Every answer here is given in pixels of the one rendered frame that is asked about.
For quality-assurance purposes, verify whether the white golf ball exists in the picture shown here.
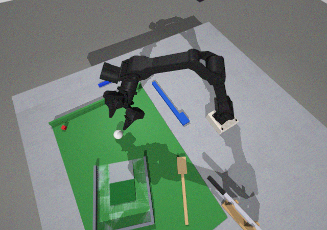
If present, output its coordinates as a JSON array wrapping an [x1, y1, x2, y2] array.
[[113, 130, 123, 139]]

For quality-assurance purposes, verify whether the green flat mat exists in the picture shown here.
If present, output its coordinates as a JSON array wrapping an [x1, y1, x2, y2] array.
[[52, 86, 227, 230]]

